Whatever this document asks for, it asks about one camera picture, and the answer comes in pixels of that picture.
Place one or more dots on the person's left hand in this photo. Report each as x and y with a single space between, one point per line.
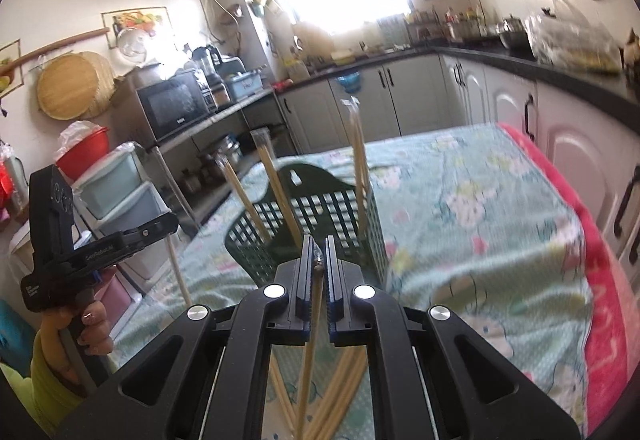
85 332

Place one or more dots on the row of condiment bottles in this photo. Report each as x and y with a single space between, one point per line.
465 17

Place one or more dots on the person's left forearm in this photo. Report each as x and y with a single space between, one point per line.
50 395

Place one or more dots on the pastel plastic drawer tower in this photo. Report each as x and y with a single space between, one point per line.
120 205

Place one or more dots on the stainless steel stock pot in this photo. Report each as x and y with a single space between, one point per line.
230 152

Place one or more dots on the black microwave oven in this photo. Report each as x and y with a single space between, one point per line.
172 107

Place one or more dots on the blue grey plastic box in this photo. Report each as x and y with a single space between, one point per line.
244 85

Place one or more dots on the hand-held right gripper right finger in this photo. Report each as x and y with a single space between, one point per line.
334 280

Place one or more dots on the steel pot on stove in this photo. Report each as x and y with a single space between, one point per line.
462 30

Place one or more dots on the yellow plastic jug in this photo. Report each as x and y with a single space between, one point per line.
296 71

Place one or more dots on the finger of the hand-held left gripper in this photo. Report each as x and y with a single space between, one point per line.
150 230

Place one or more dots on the wooden cutting board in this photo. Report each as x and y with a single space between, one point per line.
312 42

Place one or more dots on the small fruit wall picture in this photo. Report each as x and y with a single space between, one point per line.
9 64

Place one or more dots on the blue bag on cabinet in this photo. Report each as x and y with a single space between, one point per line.
349 82

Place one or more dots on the black kitchen countertop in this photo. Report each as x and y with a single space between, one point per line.
500 57

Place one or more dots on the wall mounted green caddy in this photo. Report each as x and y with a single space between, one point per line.
267 5

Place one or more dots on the yellow food container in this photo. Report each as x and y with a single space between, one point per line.
344 57

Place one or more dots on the white wall fan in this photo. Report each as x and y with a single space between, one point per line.
132 45

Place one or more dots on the green plastic utensil basket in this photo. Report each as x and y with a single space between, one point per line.
320 182

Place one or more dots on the large clear plastic bag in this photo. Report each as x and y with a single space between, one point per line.
575 44

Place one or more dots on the red cloth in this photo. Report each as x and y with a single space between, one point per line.
282 82

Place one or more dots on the cartoon printed green tablecloth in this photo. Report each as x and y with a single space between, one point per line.
450 220

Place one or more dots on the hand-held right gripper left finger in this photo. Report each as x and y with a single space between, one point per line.
305 280

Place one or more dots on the black blender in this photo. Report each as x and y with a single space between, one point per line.
210 74

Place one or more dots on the round woven bamboo tray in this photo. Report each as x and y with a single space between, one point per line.
67 87

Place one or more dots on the single chopstick pair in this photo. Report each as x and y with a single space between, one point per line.
307 370
179 275

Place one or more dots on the metal shelf rack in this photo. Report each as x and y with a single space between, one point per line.
220 119

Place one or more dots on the red plastic basin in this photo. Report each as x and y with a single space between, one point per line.
87 154

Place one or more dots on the pile of chopsticks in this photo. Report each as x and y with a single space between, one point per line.
280 190

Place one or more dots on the wooden rolling pin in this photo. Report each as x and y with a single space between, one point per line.
60 44

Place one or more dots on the mint green knife holder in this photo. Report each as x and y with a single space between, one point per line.
392 32

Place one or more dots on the pink blanket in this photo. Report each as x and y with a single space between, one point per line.
605 320

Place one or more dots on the white base cabinets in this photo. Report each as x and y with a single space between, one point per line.
400 94

